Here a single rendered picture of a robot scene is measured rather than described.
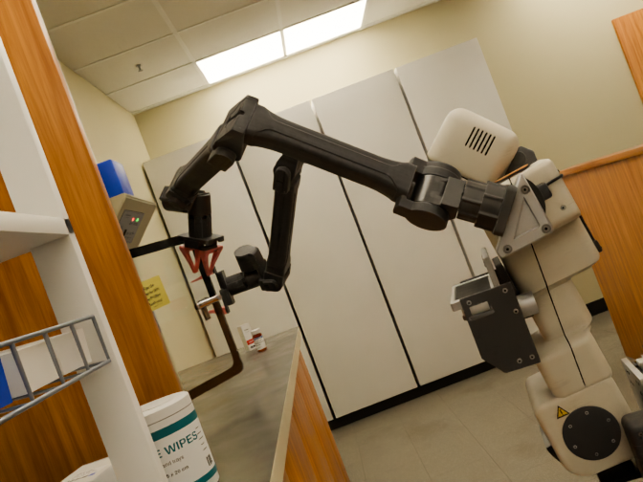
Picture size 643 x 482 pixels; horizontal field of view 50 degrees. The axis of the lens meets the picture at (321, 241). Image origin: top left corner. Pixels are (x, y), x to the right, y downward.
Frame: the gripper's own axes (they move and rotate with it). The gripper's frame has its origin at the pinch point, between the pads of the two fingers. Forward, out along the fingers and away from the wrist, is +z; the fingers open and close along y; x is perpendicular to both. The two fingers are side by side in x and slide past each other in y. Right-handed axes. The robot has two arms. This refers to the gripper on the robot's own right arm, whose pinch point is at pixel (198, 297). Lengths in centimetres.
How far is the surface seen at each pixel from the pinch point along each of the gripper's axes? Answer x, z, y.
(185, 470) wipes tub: 96, -6, -21
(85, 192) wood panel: 48, 7, 32
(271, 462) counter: 92, -18, -25
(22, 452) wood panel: 48, 40, -17
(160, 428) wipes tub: 96, -4, -13
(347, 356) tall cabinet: -268, -36, -82
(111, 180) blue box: 37, 4, 34
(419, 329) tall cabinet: -268, -89, -82
